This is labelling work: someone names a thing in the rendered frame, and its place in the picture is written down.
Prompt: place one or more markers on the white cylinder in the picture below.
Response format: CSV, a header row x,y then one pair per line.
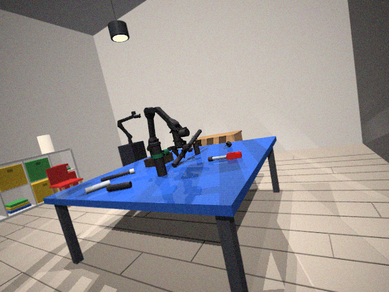
x,y
97,187

